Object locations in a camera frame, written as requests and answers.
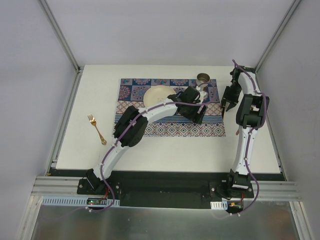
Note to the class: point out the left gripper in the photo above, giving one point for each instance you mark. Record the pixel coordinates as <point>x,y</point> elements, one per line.
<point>200,114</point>

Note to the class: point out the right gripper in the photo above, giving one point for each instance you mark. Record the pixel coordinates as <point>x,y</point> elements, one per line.
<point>229,99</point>

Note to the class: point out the metal cup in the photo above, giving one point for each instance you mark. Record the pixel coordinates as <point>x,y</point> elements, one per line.
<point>202,80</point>

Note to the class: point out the cream plate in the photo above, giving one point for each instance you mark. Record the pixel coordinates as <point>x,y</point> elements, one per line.
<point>157,94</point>

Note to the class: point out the patterned cloth placemat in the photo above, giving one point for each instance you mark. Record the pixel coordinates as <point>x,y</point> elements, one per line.
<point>131,93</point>

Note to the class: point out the gold knife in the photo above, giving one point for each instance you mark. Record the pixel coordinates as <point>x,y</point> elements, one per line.
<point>223,112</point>

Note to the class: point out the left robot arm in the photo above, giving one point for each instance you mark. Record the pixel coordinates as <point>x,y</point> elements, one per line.
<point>130,129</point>

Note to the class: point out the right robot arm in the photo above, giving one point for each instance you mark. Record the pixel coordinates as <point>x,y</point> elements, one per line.
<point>250,117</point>

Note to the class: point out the gold fork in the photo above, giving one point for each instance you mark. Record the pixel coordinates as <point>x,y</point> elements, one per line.
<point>93,122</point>

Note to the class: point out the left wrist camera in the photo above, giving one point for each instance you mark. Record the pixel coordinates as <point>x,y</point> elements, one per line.
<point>202,93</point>

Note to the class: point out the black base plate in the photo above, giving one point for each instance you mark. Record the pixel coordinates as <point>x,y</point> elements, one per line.
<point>150,189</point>

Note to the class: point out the right aluminium frame post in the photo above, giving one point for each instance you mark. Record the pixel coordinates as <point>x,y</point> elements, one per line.
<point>278,32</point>

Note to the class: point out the aluminium frame post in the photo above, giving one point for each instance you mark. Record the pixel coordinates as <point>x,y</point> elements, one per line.
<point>278,32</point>
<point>59,34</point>

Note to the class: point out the left aluminium frame post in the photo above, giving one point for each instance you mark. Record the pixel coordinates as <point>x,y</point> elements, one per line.
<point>59,34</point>

